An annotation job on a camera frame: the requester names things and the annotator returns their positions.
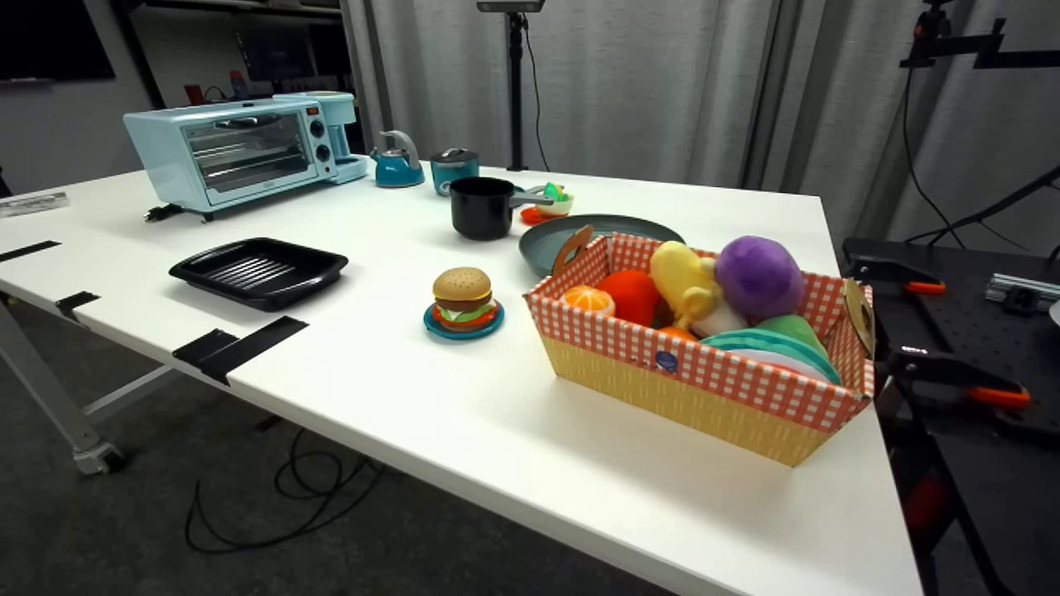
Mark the purple plush toy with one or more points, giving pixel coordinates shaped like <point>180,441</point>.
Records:
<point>761,277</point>

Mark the grey plate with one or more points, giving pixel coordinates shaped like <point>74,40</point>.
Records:
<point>550,248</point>

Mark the small orange toy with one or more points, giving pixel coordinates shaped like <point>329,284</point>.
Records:
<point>589,299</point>

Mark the toy burger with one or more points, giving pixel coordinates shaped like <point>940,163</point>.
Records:
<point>461,295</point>

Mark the green and orange toy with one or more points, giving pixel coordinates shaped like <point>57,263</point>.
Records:
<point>549,203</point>

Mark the red plush toy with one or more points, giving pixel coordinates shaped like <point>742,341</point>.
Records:
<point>634,295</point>

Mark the teal toy canister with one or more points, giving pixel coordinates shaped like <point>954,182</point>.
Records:
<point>456,167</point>

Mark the yellow plush toy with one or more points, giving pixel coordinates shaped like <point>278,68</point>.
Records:
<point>684,280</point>

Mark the orange checkered cardboard basket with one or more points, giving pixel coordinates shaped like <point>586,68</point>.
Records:
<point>684,381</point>

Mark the white plush toy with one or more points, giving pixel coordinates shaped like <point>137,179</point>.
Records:
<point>719,319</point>

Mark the teal toy kettle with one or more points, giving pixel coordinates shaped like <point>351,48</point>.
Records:
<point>395,160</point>

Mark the green plush toy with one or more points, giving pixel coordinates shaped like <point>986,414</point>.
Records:
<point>798,328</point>

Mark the small teal saucer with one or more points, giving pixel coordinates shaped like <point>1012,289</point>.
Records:
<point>484,327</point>

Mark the black pot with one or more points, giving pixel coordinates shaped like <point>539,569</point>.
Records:
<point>482,209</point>

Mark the black tripod stand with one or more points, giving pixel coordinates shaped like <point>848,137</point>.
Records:
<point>516,79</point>

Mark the grey curtain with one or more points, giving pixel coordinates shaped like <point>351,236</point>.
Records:
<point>664,79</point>

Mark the black baking tray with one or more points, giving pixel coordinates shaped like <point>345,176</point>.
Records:
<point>260,270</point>

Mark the wide black tape strip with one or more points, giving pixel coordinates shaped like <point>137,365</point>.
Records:
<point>236,346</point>

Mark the light blue toaster oven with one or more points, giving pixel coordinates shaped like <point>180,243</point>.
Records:
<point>244,150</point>

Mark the black side table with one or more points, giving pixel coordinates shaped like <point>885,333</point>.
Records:
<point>983,441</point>

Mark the white table leg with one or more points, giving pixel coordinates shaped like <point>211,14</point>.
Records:
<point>50,402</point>

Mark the grey device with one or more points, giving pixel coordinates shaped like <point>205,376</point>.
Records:
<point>1026,293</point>

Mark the white flat object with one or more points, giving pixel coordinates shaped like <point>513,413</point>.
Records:
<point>30,203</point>

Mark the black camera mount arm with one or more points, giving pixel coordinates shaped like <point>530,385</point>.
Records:
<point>952,43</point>

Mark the dark wall monitor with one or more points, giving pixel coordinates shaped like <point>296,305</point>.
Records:
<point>50,37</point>

